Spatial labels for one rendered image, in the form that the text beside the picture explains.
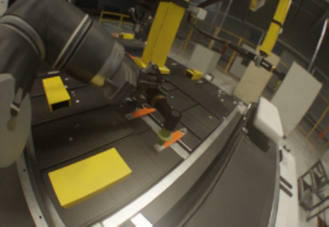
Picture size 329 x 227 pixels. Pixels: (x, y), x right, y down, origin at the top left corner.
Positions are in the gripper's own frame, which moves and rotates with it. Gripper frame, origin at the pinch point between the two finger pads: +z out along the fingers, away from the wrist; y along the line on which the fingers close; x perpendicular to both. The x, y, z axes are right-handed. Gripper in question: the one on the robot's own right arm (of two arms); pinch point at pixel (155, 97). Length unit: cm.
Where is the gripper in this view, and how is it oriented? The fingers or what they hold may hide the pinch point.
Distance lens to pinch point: 38.7
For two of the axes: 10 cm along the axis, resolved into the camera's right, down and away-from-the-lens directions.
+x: 4.9, 6.1, -6.2
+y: -6.9, 7.1, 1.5
